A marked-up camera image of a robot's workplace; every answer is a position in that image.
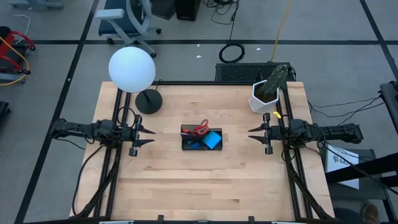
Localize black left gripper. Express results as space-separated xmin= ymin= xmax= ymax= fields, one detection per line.
xmin=122 ymin=114 xmax=157 ymax=157

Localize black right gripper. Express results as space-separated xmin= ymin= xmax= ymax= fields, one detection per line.
xmin=247 ymin=112 xmax=294 ymax=156

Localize blue sticky note pad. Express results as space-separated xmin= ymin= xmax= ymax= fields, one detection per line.
xmin=202 ymin=131 xmax=223 ymax=150

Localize red-handled scissors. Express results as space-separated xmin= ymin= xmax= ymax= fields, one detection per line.
xmin=192 ymin=118 xmax=210 ymax=136

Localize black mesh desk organizer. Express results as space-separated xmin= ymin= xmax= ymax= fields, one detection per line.
xmin=180 ymin=124 xmax=224 ymax=152

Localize blue grey office chair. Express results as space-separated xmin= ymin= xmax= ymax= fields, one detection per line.
xmin=94 ymin=0 xmax=163 ymax=59

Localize black perforated case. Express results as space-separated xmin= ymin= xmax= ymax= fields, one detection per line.
xmin=215 ymin=62 xmax=295 ymax=83

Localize white globe table lamp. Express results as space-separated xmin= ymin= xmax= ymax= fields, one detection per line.
xmin=108 ymin=46 xmax=164 ymax=115

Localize white printed paper sheet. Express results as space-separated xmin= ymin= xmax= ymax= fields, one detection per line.
xmin=325 ymin=144 xmax=361 ymax=191

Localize black diagonal beam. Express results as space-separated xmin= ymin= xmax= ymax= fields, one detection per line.
xmin=325 ymin=152 xmax=398 ymax=188

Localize grey side table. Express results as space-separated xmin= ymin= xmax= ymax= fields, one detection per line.
xmin=319 ymin=147 xmax=391 ymax=202

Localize black computer tower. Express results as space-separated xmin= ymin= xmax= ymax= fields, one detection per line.
xmin=174 ymin=0 xmax=203 ymax=22

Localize person's shoe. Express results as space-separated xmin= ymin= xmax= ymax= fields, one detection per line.
xmin=361 ymin=203 xmax=381 ymax=224

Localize red and black cart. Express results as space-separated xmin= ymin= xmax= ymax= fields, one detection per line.
xmin=0 ymin=26 xmax=36 ymax=85

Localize grey furniture base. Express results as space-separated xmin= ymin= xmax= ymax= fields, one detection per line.
xmin=9 ymin=0 xmax=65 ymax=11

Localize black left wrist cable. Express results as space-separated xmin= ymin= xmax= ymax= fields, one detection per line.
xmin=116 ymin=106 xmax=138 ymax=126

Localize black aluminium table frame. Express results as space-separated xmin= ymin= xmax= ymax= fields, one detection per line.
xmin=70 ymin=80 xmax=336 ymax=224

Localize coiled black cable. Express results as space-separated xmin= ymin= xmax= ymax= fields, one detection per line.
xmin=218 ymin=42 xmax=246 ymax=64

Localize yellow hanging cable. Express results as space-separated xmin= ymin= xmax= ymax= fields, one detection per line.
xmin=269 ymin=0 xmax=294 ymax=63

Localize tangled black floor cables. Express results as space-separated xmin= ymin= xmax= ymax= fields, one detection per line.
xmin=203 ymin=0 xmax=241 ymax=26

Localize yellow hose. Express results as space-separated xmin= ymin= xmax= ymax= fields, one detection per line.
xmin=0 ymin=35 xmax=31 ymax=87

